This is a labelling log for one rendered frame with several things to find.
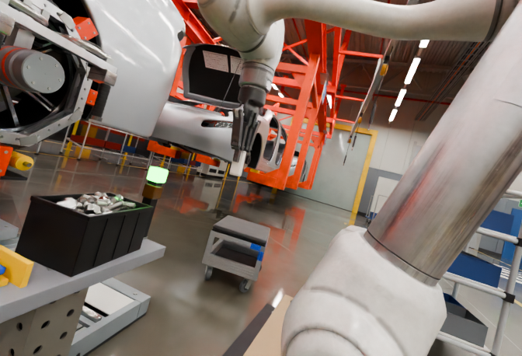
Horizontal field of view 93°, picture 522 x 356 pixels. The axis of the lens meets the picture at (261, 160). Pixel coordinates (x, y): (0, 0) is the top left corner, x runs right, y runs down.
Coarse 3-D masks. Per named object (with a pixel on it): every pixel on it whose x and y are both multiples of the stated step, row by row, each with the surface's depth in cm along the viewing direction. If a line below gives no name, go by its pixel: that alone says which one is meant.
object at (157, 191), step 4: (144, 184) 71; (148, 184) 71; (144, 188) 71; (148, 188) 70; (152, 188) 70; (156, 188) 70; (160, 188) 72; (144, 192) 71; (148, 192) 70; (152, 192) 70; (156, 192) 71; (160, 192) 73; (144, 196) 70; (148, 196) 70; (152, 196) 70; (156, 196) 71; (160, 196) 73
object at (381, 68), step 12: (408, 0) 247; (384, 60) 345; (384, 72) 337; (372, 84) 432; (336, 96) 718; (348, 96) 710; (360, 108) 698; (372, 108) 337; (348, 120) 934; (360, 120) 584; (372, 120) 334
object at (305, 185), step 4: (320, 132) 1023; (320, 136) 1021; (320, 140) 1019; (320, 144) 1017; (316, 148) 1019; (316, 152) 1017; (316, 156) 1015; (312, 160) 1018; (312, 164) 1016; (312, 168) 1014; (312, 172) 1012; (308, 176) 1014; (308, 180) 1012; (300, 184) 1019; (304, 184) 1016; (308, 184) 1010; (304, 188) 1013; (308, 188) 1017
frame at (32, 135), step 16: (32, 0) 86; (64, 16) 96; (64, 32) 101; (80, 64) 107; (80, 80) 109; (80, 96) 109; (64, 112) 109; (80, 112) 111; (32, 128) 99; (48, 128) 101; (16, 144) 92; (32, 144) 97
